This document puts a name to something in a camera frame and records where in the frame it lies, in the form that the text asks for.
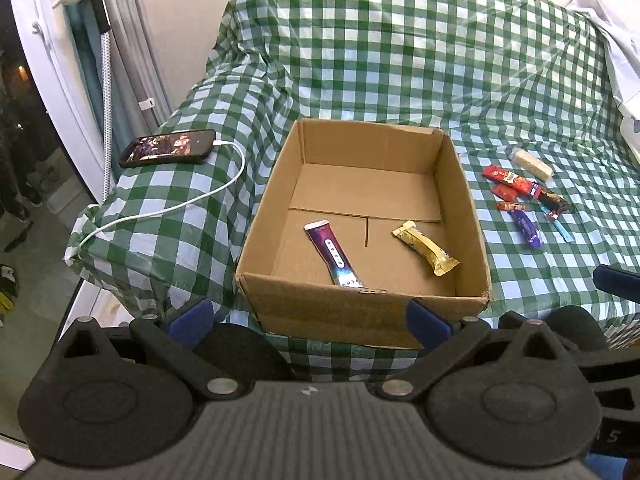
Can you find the white printed cloth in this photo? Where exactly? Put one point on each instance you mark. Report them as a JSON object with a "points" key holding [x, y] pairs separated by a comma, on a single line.
{"points": [[620, 60]]}

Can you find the dark snack packet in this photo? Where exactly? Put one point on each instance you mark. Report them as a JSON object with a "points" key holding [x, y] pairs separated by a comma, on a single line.
{"points": [[552, 201]]}

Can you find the yellow snack bar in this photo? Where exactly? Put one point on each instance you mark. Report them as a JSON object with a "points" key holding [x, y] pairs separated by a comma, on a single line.
{"points": [[425, 249]]}

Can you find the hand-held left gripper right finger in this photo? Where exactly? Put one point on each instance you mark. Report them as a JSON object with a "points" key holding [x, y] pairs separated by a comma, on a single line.
{"points": [[425, 321]]}

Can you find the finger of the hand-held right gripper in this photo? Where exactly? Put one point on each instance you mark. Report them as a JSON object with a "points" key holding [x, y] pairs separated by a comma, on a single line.
{"points": [[617, 282]]}

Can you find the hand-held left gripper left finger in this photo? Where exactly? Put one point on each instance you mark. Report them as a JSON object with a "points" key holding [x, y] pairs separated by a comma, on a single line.
{"points": [[191, 321]]}

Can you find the purple snack packet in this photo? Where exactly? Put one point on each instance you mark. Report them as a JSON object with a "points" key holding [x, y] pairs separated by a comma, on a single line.
{"points": [[332, 255]]}

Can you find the yellow black shoe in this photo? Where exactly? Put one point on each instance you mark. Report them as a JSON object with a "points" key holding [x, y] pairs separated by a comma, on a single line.
{"points": [[9, 290]]}

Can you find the green checked cloth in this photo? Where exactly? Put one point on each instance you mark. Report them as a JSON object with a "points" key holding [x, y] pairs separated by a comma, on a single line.
{"points": [[400, 60]]}

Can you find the grey curtain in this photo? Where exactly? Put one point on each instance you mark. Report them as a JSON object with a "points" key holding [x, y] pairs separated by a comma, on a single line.
{"points": [[135, 35]]}

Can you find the brown cardboard box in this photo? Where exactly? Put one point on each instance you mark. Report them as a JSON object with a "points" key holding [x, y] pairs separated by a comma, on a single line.
{"points": [[360, 210]]}

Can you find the clear-wrapped beige cracker bar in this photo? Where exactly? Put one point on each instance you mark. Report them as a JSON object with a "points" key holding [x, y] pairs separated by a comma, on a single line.
{"points": [[531, 164]]}

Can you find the blue candy stick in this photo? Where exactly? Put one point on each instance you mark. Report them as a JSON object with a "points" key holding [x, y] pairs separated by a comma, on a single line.
{"points": [[560, 227]]}

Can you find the small orange candy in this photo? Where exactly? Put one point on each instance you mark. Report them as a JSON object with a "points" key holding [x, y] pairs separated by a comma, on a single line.
{"points": [[510, 206]]}

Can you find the black smartphone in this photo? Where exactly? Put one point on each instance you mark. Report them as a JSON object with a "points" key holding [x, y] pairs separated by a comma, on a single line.
{"points": [[167, 147]]}

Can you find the white door frame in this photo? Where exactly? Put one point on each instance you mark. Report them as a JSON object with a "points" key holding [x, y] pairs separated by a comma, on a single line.
{"points": [[60, 70]]}

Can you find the red gold-print snack packet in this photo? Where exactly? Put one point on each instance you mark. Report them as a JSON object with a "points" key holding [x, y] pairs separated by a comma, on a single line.
{"points": [[515, 191]]}

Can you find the purple candy packet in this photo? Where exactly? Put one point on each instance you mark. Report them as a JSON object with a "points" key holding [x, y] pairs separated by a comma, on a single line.
{"points": [[527, 227]]}

